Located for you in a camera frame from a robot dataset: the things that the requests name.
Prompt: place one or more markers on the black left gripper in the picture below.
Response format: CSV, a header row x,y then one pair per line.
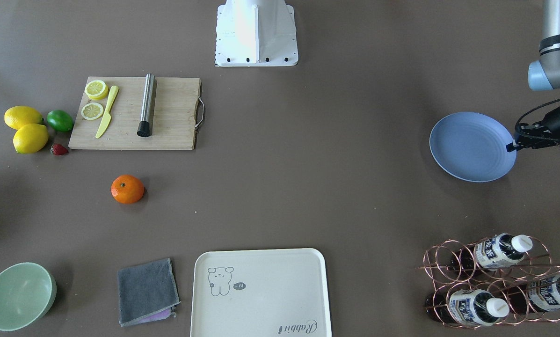
x,y
559,120

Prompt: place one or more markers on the blue plate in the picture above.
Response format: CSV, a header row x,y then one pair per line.
x,y
472,147

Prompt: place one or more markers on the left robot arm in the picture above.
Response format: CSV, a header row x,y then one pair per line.
x,y
543,74

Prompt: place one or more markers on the tea bottle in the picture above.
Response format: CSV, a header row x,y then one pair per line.
x,y
502,250
472,308
538,296

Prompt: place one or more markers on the cream rabbit tray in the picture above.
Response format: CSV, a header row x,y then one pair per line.
x,y
261,293

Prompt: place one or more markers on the wooden cutting board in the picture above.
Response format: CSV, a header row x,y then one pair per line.
x,y
173,121

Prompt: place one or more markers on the steel muddler with black tip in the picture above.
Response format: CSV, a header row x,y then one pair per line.
x,y
145,127

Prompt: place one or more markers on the orange mandarin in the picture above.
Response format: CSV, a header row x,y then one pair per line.
x,y
127,189

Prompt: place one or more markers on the grey folded cloth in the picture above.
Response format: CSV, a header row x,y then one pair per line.
x,y
147,293

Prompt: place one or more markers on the yellow plastic knife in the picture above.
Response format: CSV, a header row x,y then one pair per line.
x,y
106,118

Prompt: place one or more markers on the lemon slice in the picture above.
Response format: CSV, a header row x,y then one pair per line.
x,y
92,111
96,90

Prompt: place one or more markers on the green lime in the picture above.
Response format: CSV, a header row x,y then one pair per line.
x,y
60,121

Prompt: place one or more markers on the red strawberry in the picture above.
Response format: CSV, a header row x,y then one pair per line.
x,y
58,149

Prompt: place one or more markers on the yellow lemon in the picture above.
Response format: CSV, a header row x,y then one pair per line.
x,y
20,115
30,138

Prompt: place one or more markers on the green bowl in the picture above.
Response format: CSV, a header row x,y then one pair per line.
x,y
27,292

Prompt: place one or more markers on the copper wire bottle rack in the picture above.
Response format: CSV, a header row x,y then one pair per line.
x,y
445,277

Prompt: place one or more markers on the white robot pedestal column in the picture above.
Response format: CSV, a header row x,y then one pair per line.
x,y
256,33

